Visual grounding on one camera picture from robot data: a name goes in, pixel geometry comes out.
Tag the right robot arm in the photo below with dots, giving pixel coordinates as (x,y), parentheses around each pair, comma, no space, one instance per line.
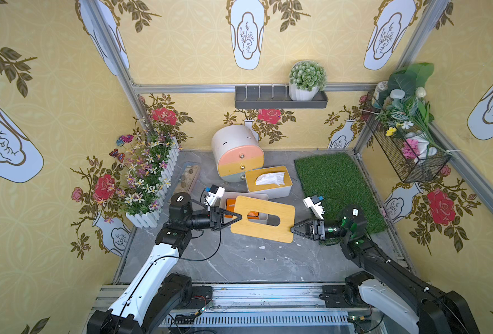
(396,284)

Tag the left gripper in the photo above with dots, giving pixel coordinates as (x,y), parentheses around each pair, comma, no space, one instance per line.
(213,218)

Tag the artificial flower bouquet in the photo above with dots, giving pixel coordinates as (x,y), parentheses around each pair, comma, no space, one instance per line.
(406,114)

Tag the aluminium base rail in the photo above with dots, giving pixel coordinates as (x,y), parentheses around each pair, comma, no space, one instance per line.
(250,303)

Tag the white fence flower planter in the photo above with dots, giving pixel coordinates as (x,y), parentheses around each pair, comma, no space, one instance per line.
(148,162)

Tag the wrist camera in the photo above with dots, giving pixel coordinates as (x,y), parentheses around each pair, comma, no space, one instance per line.
(214,195)
(315,204)

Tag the round pastel drawer cabinet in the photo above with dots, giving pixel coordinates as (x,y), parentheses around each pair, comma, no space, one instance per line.
(236,151)

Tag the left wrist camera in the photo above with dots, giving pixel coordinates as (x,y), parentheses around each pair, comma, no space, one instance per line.
(214,195)

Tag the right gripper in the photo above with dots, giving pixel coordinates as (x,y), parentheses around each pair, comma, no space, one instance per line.
(315,229)

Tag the potted green succulent plant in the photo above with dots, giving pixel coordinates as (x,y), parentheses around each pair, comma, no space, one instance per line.
(307,78)

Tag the green artificial grass mat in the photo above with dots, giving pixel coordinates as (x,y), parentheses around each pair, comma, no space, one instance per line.
(340,181)

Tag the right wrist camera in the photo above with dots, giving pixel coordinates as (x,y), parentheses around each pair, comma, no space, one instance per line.
(315,204)

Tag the grey wall shelf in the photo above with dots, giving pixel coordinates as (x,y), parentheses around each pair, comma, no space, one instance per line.
(274,97)

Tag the wooden tray with stones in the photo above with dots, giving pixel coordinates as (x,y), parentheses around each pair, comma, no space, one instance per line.
(187,178)

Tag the black wire wall basket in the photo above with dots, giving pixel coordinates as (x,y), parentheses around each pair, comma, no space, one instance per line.
(407,170)

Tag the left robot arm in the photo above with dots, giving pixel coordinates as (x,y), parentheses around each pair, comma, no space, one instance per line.
(150,275)

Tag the wooden slotted lid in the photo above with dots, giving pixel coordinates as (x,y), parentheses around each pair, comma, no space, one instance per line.
(271,177)
(276,220)

